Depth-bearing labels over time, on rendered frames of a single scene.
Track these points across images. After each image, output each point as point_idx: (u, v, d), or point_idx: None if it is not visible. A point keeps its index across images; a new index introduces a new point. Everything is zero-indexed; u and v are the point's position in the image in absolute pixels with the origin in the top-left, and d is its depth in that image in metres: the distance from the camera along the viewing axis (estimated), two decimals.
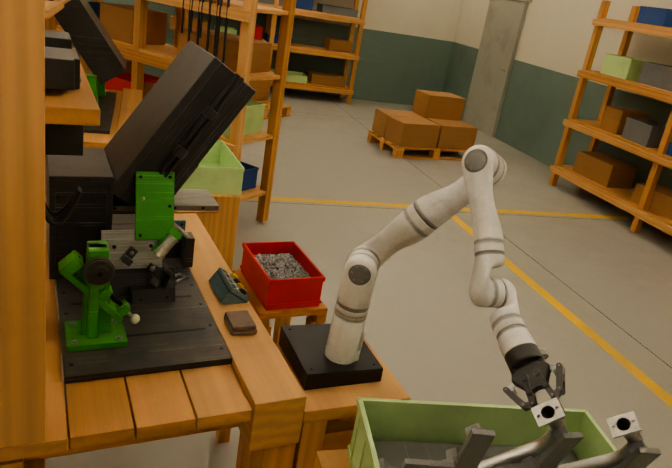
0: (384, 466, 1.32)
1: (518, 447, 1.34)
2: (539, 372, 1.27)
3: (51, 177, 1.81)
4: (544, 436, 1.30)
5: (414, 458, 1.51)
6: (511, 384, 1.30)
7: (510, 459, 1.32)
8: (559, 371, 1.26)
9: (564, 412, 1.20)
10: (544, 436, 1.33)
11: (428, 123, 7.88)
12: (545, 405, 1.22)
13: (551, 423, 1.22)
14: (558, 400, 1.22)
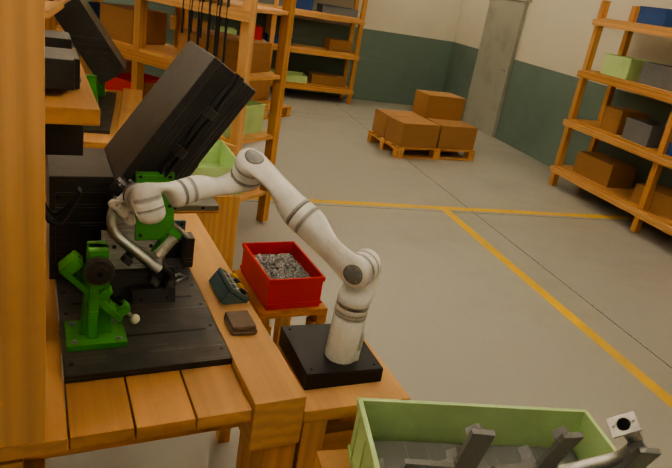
0: (384, 466, 1.32)
1: (126, 244, 1.84)
2: None
3: (51, 177, 1.81)
4: (116, 223, 1.83)
5: (414, 458, 1.51)
6: None
7: (135, 244, 1.87)
8: (123, 177, 1.76)
9: (129, 179, 1.85)
10: (111, 230, 1.82)
11: (428, 123, 7.88)
12: None
13: None
14: (130, 180, 1.82)
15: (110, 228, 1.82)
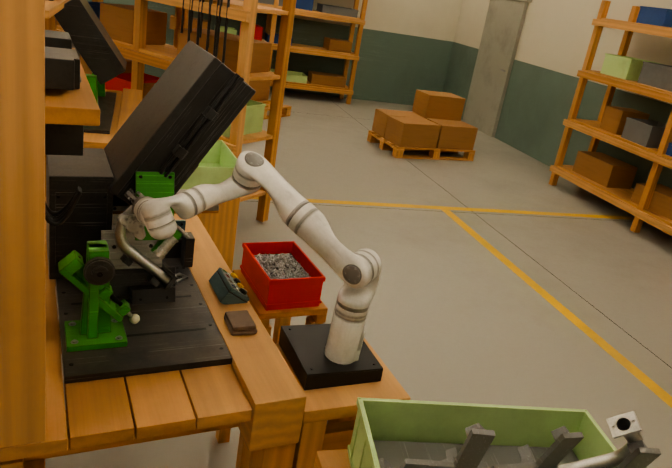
0: (384, 466, 1.32)
1: (135, 256, 1.86)
2: None
3: (51, 177, 1.81)
4: (125, 235, 1.85)
5: (414, 458, 1.51)
6: None
7: (143, 256, 1.89)
8: (132, 190, 1.77)
9: (137, 191, 1.86)
10: (120, 242, 1.83)
11: (428, 123, 7.88)
12: None
13: None
14: (138, 193, 1.84)
15: (119, 241, 1.83)
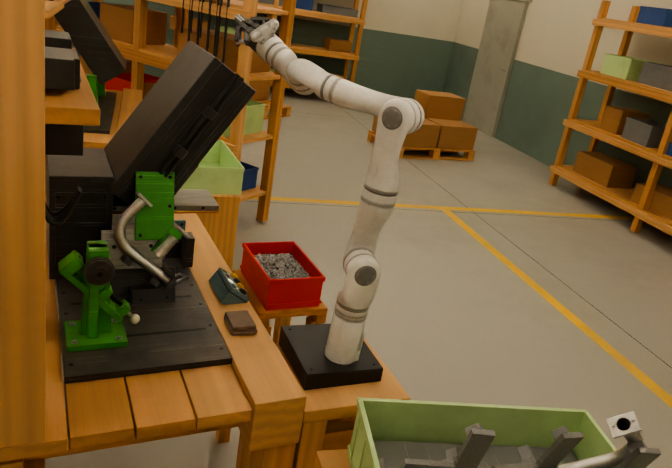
0: (384, 466, 1.32)
1: (135, 256, 1.86)
2: None
3: (51, 177, 1.81)
4: (125, 235, 1.85)
5: (414, 458, 1.51)
6: (243, 43, 1.79)
7: (143, 256, 1.89)
8: None
9: (137, 192, 1.86)
10: (120, 242, 1.84)
11: (428, 123, 7.88)
12: (145, 198, 1.85)
13: None
14: (137, 193, 1.84)
15: (119, 241, 1.83)
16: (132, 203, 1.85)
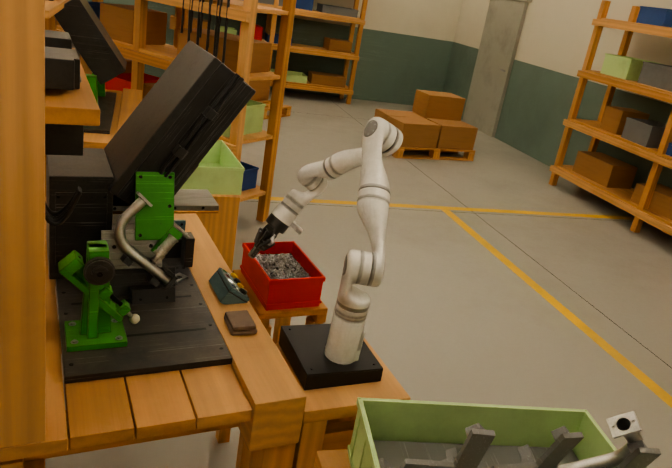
0: (384, 466, 1.32)
1: (135, 256, 1.86)
2: (264, 233, 2.04)
3: (51, 177, 1.81)
4: (125, 235, 1.85)
5: (414, 458, 1.51)
6: (264, 228, 2.10)
7: (143, 256, 1.89)
8: (266, 242, 2.01)
9: (137, 192, 1.86)
10: (120, 242, 1.84)
11: (428, 123, 7.88)
12: (145, 198, 1.85)
13: None
14: (137, 193, 1.84)
15: (119, 241, 1.83)
16: (132, 203, 1.85)
